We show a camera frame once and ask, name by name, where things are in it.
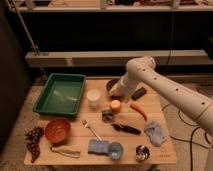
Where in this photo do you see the yellow orange apple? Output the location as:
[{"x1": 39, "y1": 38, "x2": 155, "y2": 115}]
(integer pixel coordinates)
[{"x1": 110, "y1": 100, "x2": 121, "y2": 113}]

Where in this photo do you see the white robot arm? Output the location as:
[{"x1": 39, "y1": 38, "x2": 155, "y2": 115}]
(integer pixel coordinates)
[{"x1": 110, "y1": 57, "x2": 213, "y2": 133}]

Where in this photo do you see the white plastic cup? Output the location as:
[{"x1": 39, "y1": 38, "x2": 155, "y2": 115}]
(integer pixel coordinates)
[{"x1": 86, "y1": 89, "x2": 101, "y2": 108}]

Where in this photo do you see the blue glass cup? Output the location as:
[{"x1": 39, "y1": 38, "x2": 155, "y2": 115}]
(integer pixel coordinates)
[{"x1": 108, "y1": 142, "x2": 123, "y2": 160}]

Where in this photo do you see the metal cup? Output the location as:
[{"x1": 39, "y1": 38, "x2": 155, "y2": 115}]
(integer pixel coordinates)
[{"x1": 136, "y1": 145, "x2": 150, "y2": 161}]

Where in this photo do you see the purple bowl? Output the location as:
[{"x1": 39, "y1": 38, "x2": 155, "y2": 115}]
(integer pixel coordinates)
[{"x1": 106, "y1": 79, "x2": 121, "y2": 99}]

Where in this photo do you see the orange carrot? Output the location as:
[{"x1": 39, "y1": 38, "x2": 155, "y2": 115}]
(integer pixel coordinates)
[{"x1": 130, "y1": 102, "x2": 148, "y2": 121}]

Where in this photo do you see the black rectangular block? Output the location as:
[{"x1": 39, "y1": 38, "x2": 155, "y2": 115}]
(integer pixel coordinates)
[{"x1": 131, "y1": 87, "x2": 147, "y2": 100}]

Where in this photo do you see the green plastic tray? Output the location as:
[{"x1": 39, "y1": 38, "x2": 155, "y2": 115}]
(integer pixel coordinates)
[{"x1": 33, "y1": 73, "x2": 86, "y2": 117}]

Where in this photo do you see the blue sponge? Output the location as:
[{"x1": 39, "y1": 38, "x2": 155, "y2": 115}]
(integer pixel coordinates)
[{"x1": 88, "y1": 139, "x2": 109, "y2": 155}]

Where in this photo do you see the light blue cloth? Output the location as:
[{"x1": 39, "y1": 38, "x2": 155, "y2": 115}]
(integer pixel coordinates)
[{"x1": 144, "y1": 121, "x2": 168, "y2": 147}]

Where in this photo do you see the orange red bowl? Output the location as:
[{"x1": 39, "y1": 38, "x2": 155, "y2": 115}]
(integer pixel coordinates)
[{"x1": 44, "y1": 118, "x2": 71, "y2": 144}]

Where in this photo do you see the metal diagonal pole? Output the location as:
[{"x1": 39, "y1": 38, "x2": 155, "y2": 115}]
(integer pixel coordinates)
[{"x1": 8, "y1": 0, "x2": 48, "y2": 81}]

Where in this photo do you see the white shelf beam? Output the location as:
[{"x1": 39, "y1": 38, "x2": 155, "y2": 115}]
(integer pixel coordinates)
[{"x1": 25, "y1": 50, "x2": 213, "y2": 68}]

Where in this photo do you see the dark red grape bunch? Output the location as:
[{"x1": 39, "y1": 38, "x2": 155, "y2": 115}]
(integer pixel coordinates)
[{"x1": 25, "y1": 127, "x2": 44, "y2": 163}]

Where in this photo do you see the black handled tool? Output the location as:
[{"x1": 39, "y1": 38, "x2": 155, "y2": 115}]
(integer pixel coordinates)
[{"x1": 111, "y1": 124, "x2": 141, "y2": 135}]

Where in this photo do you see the black floor cable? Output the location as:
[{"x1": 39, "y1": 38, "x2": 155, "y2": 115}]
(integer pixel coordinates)
[{"x1": 161, "y1": 101, "x2": 213, "y2": 171}]

